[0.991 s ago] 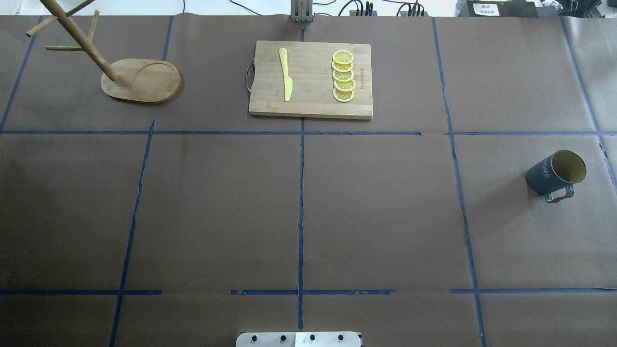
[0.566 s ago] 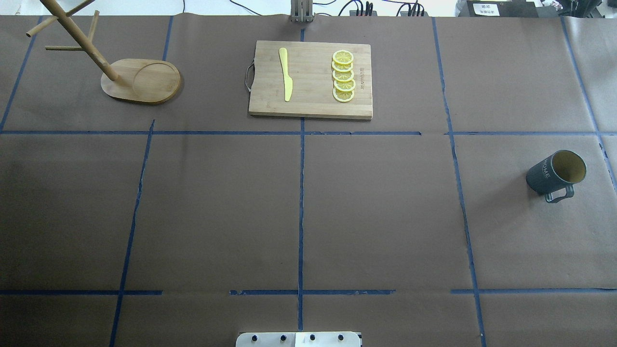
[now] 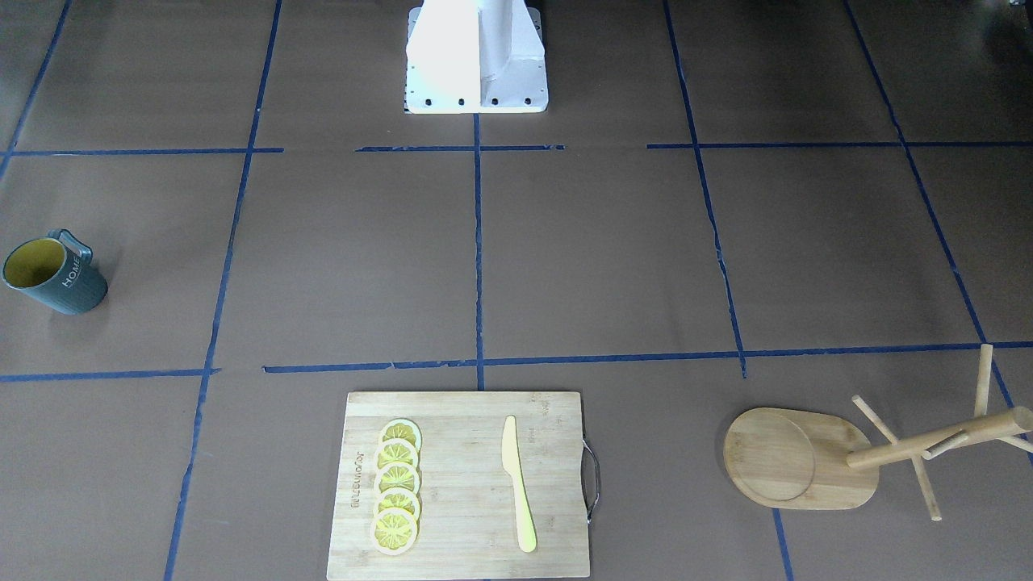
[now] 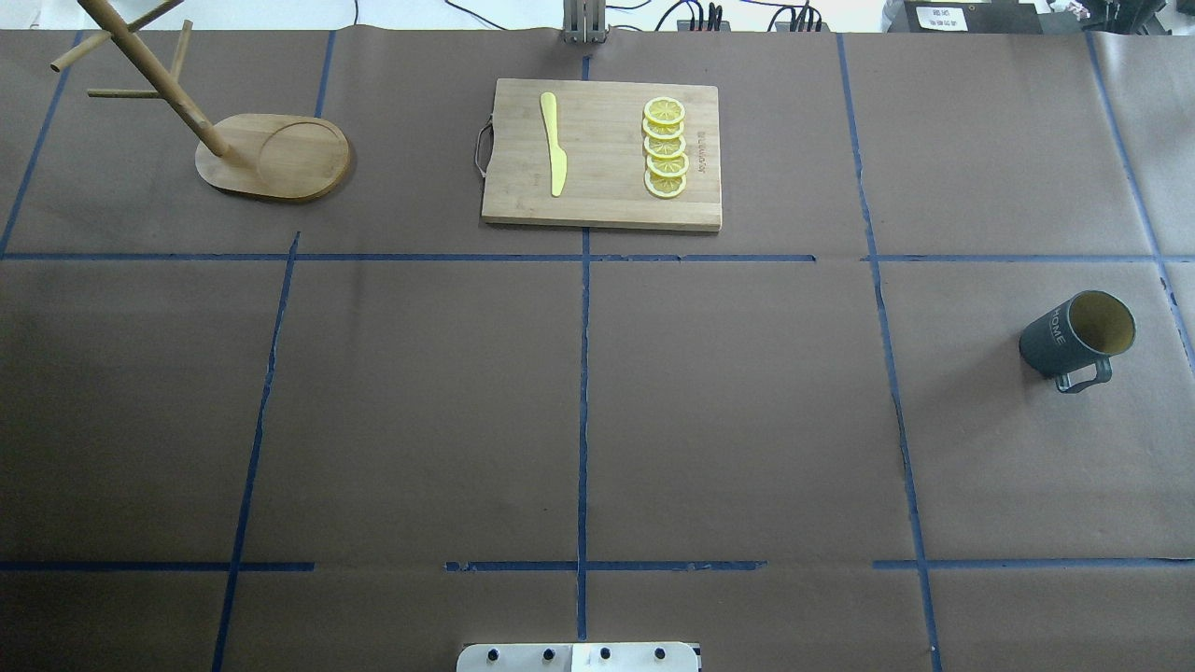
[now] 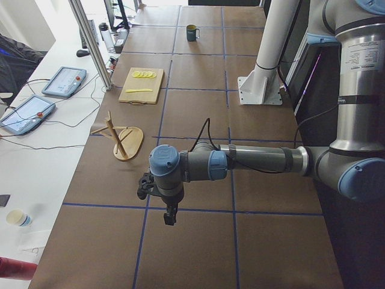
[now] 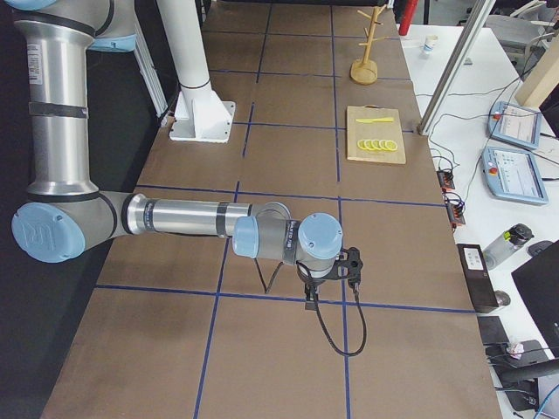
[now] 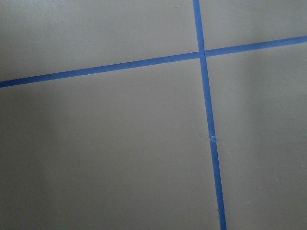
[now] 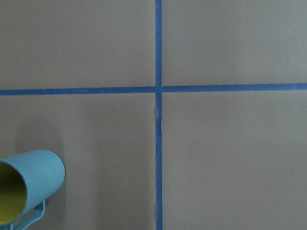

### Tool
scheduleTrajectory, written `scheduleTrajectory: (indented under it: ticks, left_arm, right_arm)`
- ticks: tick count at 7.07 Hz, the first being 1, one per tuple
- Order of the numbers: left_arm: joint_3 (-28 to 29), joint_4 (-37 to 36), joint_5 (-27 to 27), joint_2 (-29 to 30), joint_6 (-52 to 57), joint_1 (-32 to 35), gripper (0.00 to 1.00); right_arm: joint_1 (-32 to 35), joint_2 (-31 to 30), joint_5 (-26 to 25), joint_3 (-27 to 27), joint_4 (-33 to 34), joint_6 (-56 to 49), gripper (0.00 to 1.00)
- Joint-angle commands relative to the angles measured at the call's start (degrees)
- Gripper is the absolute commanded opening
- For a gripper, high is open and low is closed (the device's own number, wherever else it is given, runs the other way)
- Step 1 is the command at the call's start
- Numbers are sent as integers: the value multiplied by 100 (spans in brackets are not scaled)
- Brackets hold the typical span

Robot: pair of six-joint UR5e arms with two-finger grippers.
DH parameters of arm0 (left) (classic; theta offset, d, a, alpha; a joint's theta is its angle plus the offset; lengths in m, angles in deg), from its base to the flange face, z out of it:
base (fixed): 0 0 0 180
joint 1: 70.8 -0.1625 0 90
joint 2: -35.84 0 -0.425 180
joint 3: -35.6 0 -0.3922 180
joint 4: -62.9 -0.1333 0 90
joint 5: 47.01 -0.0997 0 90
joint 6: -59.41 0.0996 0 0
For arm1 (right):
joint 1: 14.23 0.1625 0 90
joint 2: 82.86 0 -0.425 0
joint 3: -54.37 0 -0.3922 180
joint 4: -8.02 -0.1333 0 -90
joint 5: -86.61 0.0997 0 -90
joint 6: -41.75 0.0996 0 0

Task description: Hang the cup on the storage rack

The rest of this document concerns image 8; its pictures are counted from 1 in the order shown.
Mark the blue tape strip crosswise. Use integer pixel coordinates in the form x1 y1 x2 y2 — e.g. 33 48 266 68
0 83 307 96

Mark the teal mug with yellow interior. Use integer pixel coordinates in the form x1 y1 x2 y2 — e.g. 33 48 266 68
0 149 65 230

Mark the blue tape strip lengthwise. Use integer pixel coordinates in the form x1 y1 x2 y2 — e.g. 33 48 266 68
155 0 163 230

